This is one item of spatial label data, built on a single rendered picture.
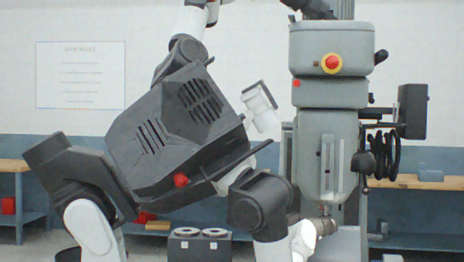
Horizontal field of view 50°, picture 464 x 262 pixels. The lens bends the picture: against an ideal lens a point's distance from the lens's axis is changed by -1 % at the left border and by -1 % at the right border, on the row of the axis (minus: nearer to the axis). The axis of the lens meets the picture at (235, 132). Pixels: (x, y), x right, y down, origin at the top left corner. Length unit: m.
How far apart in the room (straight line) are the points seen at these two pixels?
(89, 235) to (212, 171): 0.33
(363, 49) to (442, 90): 4.61
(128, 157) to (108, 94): 5.26
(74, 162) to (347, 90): 0.85
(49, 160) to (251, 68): 4.87
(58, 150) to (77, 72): 5.35
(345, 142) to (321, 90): 0.18
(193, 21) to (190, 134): 0.46
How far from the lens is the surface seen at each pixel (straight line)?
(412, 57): 6.06
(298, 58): 1.53
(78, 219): 1.25
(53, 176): 1.27
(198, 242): 1.78
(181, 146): 1.11
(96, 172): 1.25
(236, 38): 6.05
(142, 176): 1.14
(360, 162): 1.49
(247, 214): 1.16
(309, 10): 1.71
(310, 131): 1.65
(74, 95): 6.61
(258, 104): 1.31
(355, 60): 1.53
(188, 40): 1.35
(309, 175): 1.66
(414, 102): 1.97
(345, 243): 2.15
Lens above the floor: 1.64
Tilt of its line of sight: 3 degrees down
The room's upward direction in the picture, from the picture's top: 1 degrees clockwise
